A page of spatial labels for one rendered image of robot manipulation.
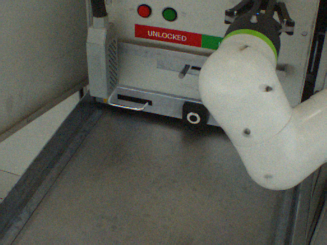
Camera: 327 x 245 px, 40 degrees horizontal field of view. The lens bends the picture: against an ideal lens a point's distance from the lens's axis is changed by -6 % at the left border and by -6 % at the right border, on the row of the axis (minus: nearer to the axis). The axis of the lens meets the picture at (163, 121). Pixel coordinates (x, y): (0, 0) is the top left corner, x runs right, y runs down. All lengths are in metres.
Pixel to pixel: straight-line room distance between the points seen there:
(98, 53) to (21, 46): 0.23
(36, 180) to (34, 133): 0.62
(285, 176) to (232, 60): 0.18
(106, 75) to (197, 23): 0.23
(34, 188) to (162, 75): 0.41
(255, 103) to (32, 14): 0.72
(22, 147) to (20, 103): 0.51
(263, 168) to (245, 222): 0.32
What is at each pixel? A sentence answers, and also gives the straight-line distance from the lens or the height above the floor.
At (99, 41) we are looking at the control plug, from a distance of 1.04.
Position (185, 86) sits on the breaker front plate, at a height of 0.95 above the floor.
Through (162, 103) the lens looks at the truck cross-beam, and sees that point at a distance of 1.18.
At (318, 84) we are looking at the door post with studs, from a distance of 1.25.
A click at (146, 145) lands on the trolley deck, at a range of 1.14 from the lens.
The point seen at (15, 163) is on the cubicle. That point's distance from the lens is 1.83.
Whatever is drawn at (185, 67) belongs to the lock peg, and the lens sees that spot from 1.09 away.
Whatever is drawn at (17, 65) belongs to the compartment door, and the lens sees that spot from 1.20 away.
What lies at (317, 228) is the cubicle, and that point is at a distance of 1.56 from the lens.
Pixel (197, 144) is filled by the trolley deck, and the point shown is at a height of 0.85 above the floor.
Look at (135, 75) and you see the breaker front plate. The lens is 1.18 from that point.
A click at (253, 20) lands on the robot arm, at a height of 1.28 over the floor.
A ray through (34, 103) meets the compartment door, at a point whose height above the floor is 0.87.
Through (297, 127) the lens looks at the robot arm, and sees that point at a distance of 0.67.
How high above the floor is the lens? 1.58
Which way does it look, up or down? 37 degrees down
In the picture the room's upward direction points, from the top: 1 degrees clockwise
